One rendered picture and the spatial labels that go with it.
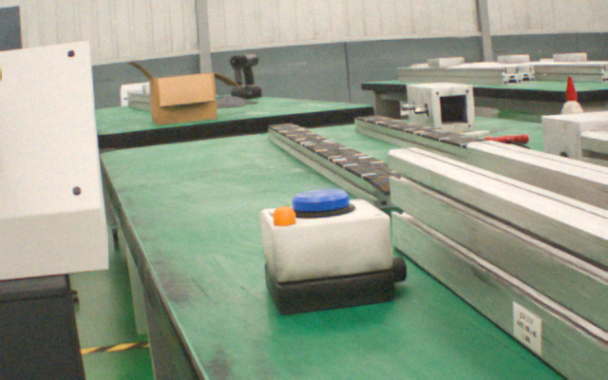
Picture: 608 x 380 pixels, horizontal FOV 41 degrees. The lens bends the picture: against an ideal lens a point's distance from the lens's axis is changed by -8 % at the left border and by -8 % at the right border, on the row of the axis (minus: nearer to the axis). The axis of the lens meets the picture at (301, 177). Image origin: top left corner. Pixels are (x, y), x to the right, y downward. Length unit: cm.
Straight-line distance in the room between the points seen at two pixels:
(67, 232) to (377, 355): 36
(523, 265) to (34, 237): 45
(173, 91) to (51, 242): 206
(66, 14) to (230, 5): 226
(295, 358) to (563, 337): 16
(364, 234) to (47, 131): 37
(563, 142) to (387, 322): 35
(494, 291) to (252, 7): 1145
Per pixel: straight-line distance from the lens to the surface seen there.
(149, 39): 1171
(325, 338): 53
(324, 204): 59
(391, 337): 52
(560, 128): 85
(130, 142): 269
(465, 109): 176
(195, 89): 281
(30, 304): 75
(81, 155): 81
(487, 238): 52
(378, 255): 58
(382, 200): 95
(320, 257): 58
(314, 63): 1209
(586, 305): 40
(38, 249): 77
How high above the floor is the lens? 95
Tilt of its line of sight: 8 degrees down
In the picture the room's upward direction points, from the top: 5 degrees counter-clockwise
